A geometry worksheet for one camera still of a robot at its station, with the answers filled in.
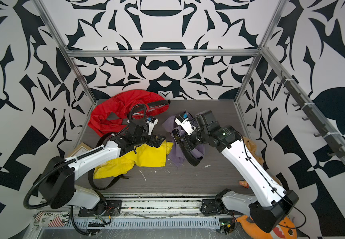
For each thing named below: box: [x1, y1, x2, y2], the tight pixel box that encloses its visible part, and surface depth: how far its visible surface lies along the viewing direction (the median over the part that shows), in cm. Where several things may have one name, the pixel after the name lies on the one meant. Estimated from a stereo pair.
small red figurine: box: [239, 180, 250, 189], surface depth 82 cm
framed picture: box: [69, 141, 93, 157], surface depth 95 cm
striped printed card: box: [33, 210, 71, 228], surface depth 71 cm
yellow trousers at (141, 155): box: [93, 140, 174, 179], surface depth 87 cm
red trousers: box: [87, 89, 170, 137], surface depth 107 cm
